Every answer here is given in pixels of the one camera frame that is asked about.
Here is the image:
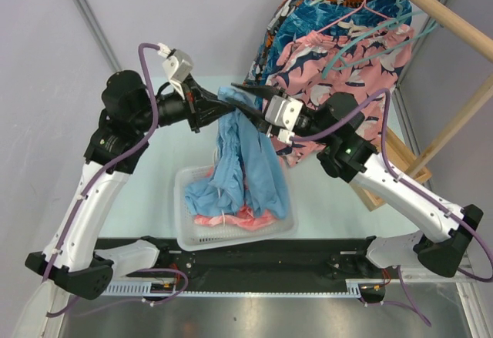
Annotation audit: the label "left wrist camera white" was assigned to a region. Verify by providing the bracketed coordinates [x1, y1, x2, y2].
[157, 43, 193, 99]

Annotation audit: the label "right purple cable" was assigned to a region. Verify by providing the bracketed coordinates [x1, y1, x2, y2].
[290, 88, 493, 327]

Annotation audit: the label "wooden rack frame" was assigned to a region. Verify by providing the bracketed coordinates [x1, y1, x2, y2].
[346, 75, 493, 213]

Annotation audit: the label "wooden hanging rod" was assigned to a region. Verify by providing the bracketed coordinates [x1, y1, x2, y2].
[409, 0, 492, 62]

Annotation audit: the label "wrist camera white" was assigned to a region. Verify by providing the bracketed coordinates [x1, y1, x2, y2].
[263, 95, 304, 147]
[157, 43, 193, 99]

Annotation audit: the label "pink shark print shorts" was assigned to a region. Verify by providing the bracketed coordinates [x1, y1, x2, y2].
[265, 24, 416, 169]

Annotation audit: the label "orange black print shorts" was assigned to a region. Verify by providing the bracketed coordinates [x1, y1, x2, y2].
[243, 0, 353, 85]

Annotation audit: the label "blue leaf print shorts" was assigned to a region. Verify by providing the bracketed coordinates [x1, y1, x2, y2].
[245, 0, 414, 109]

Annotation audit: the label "white plastic laundry basket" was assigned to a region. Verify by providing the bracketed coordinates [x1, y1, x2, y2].
[173, 166, 298, 252]

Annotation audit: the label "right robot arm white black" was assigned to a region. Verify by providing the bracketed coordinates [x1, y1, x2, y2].
[226, 85, 483, 277]

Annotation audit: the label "purple cable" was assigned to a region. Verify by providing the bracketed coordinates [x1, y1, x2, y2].
[290, 88, 493, 327]
[40, 42, 189, 318]

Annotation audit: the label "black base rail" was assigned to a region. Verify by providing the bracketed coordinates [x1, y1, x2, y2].
[92, 237, 428, 304]

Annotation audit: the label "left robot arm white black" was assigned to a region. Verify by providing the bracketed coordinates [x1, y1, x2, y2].
[25, 70, 170, 300]

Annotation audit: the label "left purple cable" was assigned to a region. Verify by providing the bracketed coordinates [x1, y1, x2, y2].
[40, 42, 189, 318]

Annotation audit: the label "light blue shorts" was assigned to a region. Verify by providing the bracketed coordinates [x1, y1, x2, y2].
[184, 109, 290, 219]

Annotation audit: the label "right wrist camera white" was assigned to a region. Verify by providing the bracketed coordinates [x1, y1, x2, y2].
[263, 95, 304, 147]

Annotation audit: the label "pink shorts in basket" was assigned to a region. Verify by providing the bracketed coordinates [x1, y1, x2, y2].
[194, 206, 277, 232]

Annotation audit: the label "teal plastic hanger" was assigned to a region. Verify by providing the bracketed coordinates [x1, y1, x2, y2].
[321, 0, 438, 79]

